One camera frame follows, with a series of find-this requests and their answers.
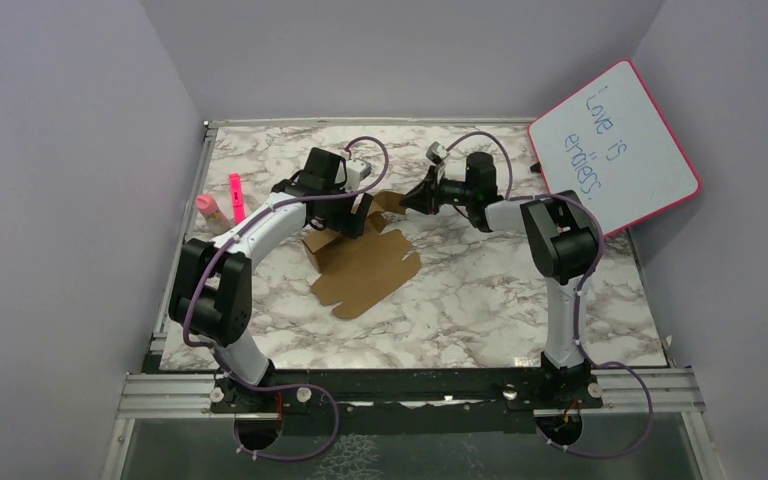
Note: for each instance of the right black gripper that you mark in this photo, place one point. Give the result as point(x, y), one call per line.
point(425, 198)

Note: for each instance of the pink highlighter marker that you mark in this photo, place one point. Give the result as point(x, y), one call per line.
point(237, 197)

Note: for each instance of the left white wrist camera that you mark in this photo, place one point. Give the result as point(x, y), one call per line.
point(353, 173)

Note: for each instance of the brown cardboard box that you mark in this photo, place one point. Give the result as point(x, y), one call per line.
point(356, 274)

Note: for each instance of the small pink capped bottle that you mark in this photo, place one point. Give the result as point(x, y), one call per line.
point(216, 221)

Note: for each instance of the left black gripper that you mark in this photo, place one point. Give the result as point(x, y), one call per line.
point(349, 223)

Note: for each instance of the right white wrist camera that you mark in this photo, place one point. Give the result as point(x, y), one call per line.
point(437, 153)

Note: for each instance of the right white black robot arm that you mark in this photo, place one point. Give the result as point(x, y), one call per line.
point(565, 242)

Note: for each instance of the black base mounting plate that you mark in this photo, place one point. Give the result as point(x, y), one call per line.
point(318, 402)

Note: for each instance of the aluminium extrusion frame rail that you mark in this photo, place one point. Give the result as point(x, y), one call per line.
point(172, 396)

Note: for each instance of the pink framed whiteboard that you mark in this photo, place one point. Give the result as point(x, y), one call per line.
point(610, 143)

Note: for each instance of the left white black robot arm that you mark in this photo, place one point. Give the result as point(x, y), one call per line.
point(211, 297)

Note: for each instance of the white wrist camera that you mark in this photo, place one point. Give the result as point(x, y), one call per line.
point(437, 153)
point(353, 173)

